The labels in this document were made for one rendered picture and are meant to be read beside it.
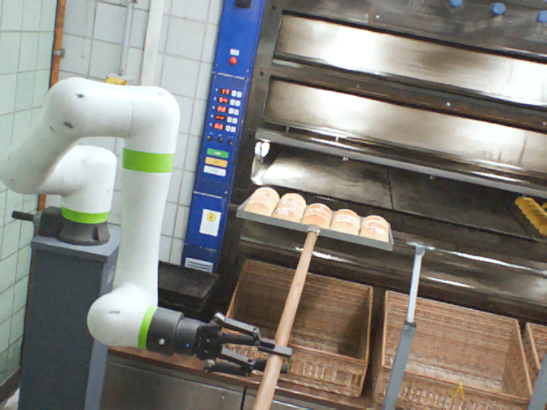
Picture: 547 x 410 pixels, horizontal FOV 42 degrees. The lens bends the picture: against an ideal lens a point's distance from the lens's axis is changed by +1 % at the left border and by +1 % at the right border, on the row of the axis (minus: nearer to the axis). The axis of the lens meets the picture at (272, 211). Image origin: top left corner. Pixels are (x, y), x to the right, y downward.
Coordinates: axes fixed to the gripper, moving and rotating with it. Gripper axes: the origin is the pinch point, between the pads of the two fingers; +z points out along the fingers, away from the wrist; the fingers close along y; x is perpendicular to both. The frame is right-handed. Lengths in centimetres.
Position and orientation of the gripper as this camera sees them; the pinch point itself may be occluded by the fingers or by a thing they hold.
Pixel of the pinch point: (273, 357)
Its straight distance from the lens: 151.7
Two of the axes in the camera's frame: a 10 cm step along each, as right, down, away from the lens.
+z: 9.7, 2.2, -0.8
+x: -1.3, 2.5, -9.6
